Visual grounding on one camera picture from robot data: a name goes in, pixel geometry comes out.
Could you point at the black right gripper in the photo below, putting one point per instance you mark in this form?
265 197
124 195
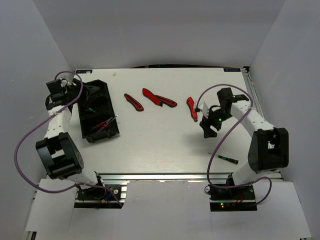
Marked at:
205 125

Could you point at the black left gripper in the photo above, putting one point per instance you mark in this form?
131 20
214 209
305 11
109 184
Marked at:
72 87

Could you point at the green black screwdriver front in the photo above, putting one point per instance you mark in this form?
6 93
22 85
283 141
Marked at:
228 159

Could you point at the small blue handle screwdriver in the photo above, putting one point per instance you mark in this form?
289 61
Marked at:
103 127

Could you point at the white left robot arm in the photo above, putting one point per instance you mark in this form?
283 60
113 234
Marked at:
59 154

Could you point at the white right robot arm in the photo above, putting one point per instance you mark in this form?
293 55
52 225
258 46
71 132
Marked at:
269 146

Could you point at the blue label left corner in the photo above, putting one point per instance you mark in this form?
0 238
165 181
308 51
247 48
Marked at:
84 71

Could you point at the blue label corner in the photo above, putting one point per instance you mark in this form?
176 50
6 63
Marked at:
231 70
84 71

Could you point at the red knife right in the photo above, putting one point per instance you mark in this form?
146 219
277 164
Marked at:
190 103

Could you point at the black compartment tool bin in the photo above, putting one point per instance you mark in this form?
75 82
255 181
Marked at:
100 102

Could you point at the red black utility knife left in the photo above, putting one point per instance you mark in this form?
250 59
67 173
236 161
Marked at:
137 106

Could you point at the red folding knife centre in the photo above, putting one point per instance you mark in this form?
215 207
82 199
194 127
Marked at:
148 94

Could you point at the blue label right corner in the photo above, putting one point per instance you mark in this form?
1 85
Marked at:
231 70

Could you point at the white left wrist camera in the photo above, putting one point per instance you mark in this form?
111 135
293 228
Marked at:
64 83

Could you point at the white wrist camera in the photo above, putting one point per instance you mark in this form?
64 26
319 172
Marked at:
64 83
204 109

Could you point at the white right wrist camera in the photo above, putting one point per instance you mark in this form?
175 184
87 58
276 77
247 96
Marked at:
204 109

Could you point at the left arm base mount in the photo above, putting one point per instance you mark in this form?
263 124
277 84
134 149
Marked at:
98 198

